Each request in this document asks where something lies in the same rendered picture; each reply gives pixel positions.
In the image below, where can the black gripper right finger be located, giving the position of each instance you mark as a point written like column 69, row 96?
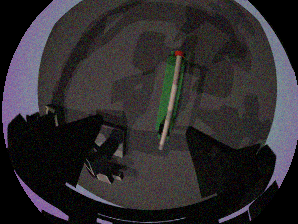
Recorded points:
column 214, row 162

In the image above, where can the long tapered pin with red cap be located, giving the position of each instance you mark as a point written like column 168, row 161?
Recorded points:
column 173, row 95

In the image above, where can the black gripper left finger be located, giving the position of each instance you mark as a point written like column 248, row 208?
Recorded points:
column 68, row 145

